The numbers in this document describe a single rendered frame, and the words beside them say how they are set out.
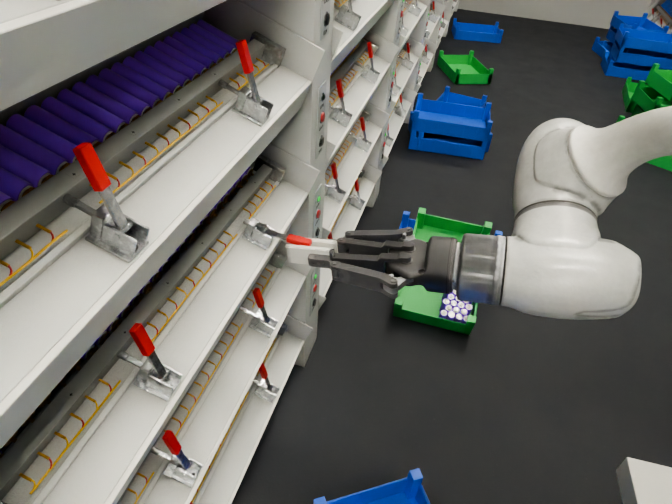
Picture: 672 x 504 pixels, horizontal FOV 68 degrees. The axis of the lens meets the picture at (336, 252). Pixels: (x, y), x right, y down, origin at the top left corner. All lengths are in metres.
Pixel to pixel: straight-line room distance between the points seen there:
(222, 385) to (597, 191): 0.58
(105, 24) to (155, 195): 0.17
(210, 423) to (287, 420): 0.37
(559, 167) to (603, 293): 0.17
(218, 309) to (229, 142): 0.21
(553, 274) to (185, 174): 0.42
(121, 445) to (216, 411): 0.25
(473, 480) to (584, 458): 0.25
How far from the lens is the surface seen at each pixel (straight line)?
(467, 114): 2.23
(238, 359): 0.83
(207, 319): 0.63
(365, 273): 0.65
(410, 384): 1.19
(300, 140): 0.82
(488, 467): 1.13
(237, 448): 0.97
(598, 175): 0.69
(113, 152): 0.49
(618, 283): 0.65
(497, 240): 0.65
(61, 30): 0.34
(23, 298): 0.41
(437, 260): 0.64
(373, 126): 1.53
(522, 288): 0.63
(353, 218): 1.46
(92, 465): 0.55
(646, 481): 0.94
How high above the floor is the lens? 0.95
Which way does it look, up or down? 40 degrees down
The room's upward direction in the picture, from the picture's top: 4 degrees clockwise
